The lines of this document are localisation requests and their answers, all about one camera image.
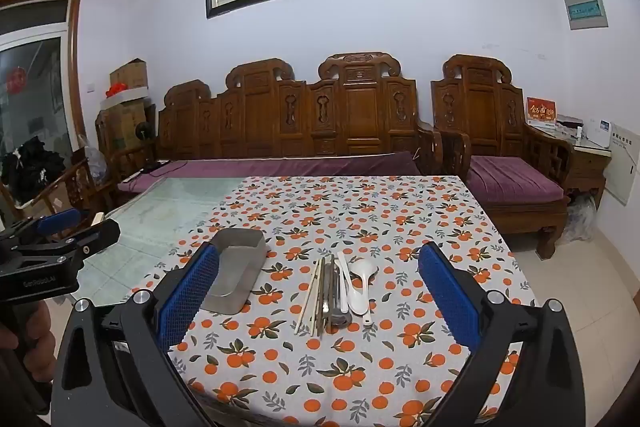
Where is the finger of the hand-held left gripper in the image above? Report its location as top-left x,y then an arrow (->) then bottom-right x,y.
10,219 -> 122,275
0,208 -> 85,253

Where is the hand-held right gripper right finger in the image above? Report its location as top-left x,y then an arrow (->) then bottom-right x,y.
417,242 -> 596,427

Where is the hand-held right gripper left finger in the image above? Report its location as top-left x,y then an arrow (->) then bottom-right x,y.
50,242 -> 221,427

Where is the stainless steel rectangular tray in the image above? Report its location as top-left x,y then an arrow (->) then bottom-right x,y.
200,228 -> 268,314

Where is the white round soup spoon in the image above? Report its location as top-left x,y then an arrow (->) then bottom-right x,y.
349,258 -> 377,327

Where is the white long-handled plastic spoon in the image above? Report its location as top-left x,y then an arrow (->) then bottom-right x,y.
336,250 -> 369,316

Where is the wooden chopstick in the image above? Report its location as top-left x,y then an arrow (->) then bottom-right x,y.
316,257 -> 330,338
304,258 -> 324,336
294,258 -> 321,334
311,258 -> 327,337

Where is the person's left hand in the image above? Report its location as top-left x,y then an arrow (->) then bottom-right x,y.
0,302 -> 53,365

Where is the wooden side chair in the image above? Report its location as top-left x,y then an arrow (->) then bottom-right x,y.
10,134 -> 118,228

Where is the dark clothes pile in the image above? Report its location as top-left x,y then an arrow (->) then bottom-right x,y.
0,137 -> 66,208

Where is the clear plastic bag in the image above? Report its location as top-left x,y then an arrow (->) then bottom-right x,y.
84,146 -> 107,180

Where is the large cardboard box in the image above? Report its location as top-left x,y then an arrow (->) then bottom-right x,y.
100,99 -> 158,152

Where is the metal fork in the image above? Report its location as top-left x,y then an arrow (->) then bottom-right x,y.
325,257 -> 338,334

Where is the orange fruit print tablecloth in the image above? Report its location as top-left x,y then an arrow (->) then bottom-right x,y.
132,176 -> 538,427

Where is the purple armchair cushion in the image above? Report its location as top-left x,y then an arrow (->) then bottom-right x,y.
470,155 -> 568,208

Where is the white flat box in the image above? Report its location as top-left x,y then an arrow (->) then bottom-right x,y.
100,88 -> 151,110

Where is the red round door decoration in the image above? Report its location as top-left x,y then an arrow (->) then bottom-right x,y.
4,67 -> 28,95

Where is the wooden framed glass door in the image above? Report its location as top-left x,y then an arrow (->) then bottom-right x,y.
0,0 -> 87,208

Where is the plastic bag under side table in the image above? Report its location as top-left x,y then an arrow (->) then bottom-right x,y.
562,194 -> 598,243

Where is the small brown cardboard box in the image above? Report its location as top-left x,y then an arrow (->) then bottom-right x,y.
109,58 -> 148,92

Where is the purple sofa cushion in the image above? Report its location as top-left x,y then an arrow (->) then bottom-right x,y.
117,152 -> 421,195

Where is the wooden side table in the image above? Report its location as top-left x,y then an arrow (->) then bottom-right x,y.
542,127 -> 613,210

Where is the carved wooden armchair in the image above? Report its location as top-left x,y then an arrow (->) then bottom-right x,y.
431,54 -> 576,260

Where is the carved wooden sofa bench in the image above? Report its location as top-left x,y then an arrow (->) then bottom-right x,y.
112,52 -> 446,208

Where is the red desk calendar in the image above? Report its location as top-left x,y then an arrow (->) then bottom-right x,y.
525,97 -> 558,130

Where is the white tabletop device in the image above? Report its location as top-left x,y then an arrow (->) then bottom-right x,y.
582,118 -> 613,148

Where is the white wall panel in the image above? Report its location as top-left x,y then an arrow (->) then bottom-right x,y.
602,122 -> 636,206

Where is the wall electrical panel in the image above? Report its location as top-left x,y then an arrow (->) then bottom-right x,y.
563,0 -> 610,30

